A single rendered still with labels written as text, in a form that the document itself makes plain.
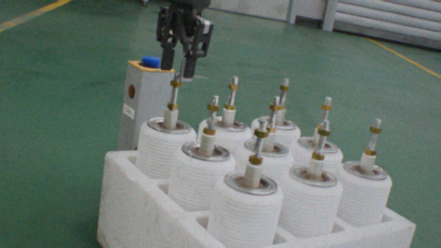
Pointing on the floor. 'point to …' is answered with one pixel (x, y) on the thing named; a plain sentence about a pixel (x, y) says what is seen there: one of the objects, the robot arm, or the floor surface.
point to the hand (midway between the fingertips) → (176, 67)
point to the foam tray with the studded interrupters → (176, 238)
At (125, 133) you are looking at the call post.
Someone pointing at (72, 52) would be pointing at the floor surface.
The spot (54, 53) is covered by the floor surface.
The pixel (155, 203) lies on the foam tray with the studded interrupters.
